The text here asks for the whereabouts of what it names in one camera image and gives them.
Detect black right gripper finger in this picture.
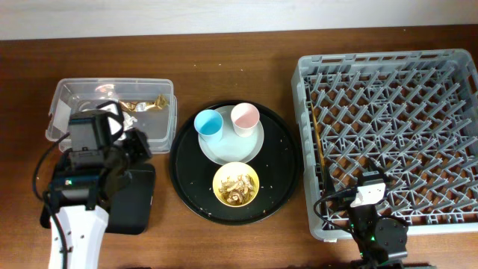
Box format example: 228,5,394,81
323,167,335,196
367,158,384,176

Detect food scraps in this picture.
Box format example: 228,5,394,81
218,174,257,205

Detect yellow bowl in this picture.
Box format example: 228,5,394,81
212,162,260,208

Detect gold snack wrapper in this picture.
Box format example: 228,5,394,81
119,94,170,113

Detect light blue cup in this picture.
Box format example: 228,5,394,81
193,109,224,143

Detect white napkin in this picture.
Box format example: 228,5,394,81
122,111,137,131

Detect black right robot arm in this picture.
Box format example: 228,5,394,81
321,159,409,269

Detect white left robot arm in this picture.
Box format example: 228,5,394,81
42,109,155,268

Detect black rectangular waste tray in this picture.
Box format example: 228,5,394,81
40,161,156,236

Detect grey dishwasher rack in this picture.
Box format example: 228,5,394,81
291,49,477,241

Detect clear plastic waste bin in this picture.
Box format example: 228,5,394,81
46,78,177,154

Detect round black serving tray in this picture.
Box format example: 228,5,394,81
170,103,303,226

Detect wooden chopstick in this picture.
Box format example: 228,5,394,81
310,103,326,178

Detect light grey plate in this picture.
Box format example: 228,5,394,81
198,105,264,165

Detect pink cup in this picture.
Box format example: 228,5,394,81
231,102,260,137

